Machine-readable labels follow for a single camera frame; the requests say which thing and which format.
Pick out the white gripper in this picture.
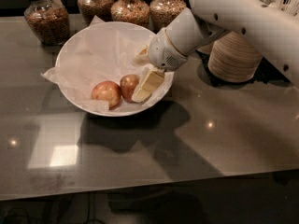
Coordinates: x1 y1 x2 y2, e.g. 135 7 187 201
132 28 187 103

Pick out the red apple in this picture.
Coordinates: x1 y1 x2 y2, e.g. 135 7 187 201
91 80 121 109
120 74 139 103

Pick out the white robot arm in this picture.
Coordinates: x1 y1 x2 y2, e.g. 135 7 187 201
133 0 299 86

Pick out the white bowl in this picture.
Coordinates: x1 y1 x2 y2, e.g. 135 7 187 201
55 21 175 118

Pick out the rear paper bowl stack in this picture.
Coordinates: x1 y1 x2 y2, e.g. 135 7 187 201
198 42 214 55

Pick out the paper bowl stack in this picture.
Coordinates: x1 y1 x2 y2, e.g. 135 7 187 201
207 32 263 83
198 42 214 55

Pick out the front paper bowl stack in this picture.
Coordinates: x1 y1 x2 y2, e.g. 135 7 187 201
207 32 263 83

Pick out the glass jar light cereal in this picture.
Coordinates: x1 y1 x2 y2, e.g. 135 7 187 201
149 0 187 31

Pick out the glass jar colourful cereal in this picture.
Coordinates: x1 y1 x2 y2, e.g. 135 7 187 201
111 0 150 28

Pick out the glass jar brown cereal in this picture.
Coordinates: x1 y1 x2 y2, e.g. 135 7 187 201
78 0 114 24

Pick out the glass jar dark cereal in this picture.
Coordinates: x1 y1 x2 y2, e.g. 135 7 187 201
24 0 70 45

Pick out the white cutlery bundle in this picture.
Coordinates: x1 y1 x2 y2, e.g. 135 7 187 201
281 0 299 17

